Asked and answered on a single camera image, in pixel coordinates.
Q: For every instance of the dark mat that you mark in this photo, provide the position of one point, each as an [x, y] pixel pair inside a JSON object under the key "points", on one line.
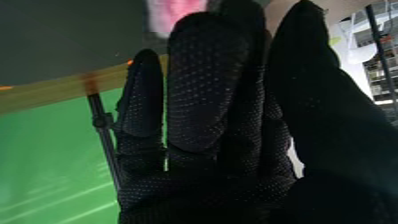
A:
{"points": [[65, 36]]}

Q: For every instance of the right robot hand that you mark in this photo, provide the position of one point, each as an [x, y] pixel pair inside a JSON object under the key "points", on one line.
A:
{"points": [[237, 150]]}

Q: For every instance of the black stand pole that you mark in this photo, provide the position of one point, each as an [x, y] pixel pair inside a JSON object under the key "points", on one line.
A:
{"points": [[106, 140]]}

